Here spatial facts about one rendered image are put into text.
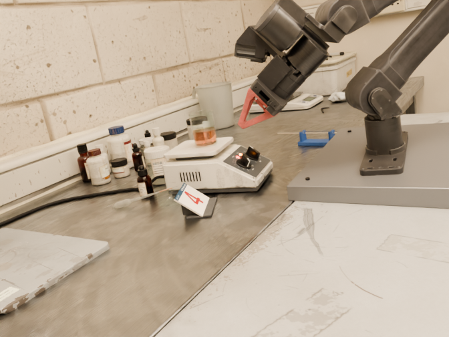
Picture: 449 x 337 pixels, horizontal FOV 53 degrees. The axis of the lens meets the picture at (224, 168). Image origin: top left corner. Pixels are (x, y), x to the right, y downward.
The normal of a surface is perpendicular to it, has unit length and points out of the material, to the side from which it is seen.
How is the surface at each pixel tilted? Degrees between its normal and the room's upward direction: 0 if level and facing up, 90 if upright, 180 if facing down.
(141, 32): 90
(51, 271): 0
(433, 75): 90
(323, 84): 94
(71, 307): 0
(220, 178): 90
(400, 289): 0
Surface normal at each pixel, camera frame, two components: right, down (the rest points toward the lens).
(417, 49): 0.16, 0.33
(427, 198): -0.51, 0.31
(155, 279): -0.16, -0.95
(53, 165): 0.85, 0.01
